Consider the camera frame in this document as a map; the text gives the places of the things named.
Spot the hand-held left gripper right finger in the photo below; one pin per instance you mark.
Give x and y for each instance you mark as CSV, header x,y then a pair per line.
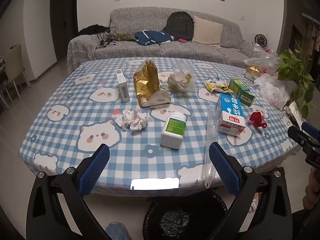
x,y
223,170

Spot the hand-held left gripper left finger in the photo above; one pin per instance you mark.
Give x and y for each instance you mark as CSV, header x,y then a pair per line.
x,y
96,170

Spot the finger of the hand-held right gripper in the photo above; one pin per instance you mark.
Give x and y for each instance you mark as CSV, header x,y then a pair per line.
x,y
295,133
311,130

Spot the clear plastic tube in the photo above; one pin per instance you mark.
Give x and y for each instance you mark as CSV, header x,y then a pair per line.
x,y
212,135

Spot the red plastic wrapper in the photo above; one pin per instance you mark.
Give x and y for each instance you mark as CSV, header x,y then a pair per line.
x,y
256,118

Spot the blue and white milk carton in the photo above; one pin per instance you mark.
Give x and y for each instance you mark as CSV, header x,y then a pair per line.
x,y
230,112

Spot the white tissue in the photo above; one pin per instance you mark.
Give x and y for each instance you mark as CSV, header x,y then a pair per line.
x,y
132,120

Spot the white pill bottle green label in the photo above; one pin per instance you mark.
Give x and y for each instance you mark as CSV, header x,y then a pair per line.
x,y
172,132

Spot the green cardboard box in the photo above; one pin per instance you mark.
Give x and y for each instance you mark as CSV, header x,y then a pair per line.
x,y
243,93

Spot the black trash bag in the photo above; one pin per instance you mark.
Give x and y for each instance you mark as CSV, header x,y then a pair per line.
x,y
175,220

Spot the yellow snack packet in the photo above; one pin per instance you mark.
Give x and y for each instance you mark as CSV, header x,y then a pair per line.
x,y
216,86

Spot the white narrow cardboard box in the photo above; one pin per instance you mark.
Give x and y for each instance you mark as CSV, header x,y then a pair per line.
x,y
123,87

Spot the gold foil bag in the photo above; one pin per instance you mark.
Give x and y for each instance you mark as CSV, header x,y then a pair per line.
x,y
146,85

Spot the clear bag with gold wrappers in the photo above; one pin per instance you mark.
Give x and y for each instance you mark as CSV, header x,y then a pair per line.
x,y
180,80

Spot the white plastic bag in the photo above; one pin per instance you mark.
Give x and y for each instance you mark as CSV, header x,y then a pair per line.
x,y
272,92

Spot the potted green plant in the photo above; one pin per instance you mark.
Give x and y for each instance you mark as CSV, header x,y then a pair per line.
x,y
300,80

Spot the blue checked printed tablecloth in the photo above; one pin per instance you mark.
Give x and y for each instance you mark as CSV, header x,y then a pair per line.
x,y
62,130

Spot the blue fluffy slipper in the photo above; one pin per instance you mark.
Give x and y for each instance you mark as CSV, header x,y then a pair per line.
x,y
117,231

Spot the gold cardboard box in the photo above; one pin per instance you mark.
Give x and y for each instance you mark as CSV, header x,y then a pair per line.
x,y
252,72

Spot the large clear plastic bag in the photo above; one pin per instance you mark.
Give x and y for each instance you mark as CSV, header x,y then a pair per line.
x,y
267,58

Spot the small round fan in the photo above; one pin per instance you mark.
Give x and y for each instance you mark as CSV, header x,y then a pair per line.
x,y
261,40

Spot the beige chair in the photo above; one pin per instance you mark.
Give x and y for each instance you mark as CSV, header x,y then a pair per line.
x,y
15,62

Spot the beige pillow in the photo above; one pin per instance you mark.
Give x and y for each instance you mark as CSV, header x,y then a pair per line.
x,y
206,31

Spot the green cloth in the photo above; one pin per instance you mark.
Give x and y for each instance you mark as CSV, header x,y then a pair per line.
x,y
125,37

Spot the pink cloth item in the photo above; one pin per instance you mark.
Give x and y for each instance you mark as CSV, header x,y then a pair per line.
x,y
181,40

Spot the black clothes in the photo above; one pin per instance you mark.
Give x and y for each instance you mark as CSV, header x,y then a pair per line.
x,y
92,29

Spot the blue jacket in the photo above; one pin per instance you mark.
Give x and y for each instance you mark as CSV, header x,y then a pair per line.
x,y
150,38

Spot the dark door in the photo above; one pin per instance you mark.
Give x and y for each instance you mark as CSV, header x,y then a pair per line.
x,y
63,25

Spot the black backpack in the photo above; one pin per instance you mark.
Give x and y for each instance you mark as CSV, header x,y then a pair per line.
x,y
178,25

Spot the grey patterned sofa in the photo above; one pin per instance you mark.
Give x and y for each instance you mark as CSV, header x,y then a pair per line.
x,y
140,20

